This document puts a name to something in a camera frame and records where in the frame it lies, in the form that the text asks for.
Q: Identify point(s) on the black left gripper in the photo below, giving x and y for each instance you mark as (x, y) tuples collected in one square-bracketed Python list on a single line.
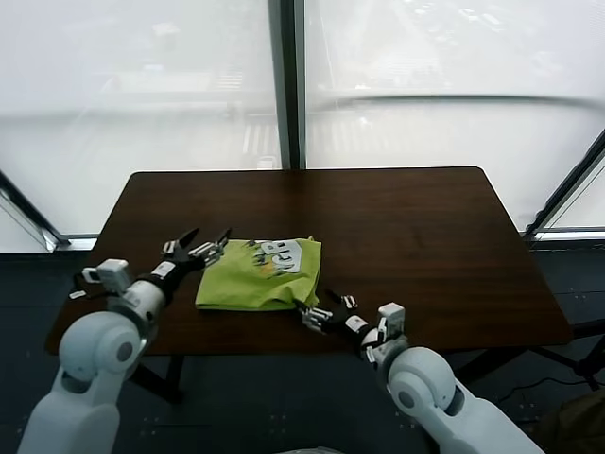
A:
[(177, 269)]

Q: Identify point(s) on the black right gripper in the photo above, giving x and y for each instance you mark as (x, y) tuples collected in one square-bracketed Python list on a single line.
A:
[(347, 324)]

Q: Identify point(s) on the lime green t-shirt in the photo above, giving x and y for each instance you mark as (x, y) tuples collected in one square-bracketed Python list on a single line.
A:
[(236, 288)]

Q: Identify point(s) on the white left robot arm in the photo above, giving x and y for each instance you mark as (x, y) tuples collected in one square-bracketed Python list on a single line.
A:
[(94, 350)]

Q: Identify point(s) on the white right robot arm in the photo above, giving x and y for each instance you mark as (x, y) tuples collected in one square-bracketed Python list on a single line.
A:
[(425, 378)]

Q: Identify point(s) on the black metal table leg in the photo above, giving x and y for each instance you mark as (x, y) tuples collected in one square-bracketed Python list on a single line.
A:
[(170, 378)]

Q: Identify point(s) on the grey robot torso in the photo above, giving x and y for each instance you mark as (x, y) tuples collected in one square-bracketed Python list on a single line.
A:
[(316, 450)]

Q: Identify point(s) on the black tripod stand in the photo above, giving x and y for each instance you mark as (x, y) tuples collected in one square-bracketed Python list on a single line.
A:
[(562, 361)]

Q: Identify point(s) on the olive brown trouser leg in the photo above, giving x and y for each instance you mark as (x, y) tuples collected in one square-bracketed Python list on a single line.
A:
[(581, 425)]

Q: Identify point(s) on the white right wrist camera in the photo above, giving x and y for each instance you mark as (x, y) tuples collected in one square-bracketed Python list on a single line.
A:
[(391, 319)]

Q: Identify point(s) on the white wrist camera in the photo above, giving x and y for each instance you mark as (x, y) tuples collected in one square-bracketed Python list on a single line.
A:
[(391, 319), (111, 273)]

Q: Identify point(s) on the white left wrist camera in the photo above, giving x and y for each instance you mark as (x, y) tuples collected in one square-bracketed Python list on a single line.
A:
[(111, 273)]

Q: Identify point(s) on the grey slanted window frame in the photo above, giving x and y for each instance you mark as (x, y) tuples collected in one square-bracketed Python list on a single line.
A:
[(28, 213), (567, 194)]

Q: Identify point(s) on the dark grey window post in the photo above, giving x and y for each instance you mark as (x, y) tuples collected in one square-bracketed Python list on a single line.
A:
[(288, 94)]

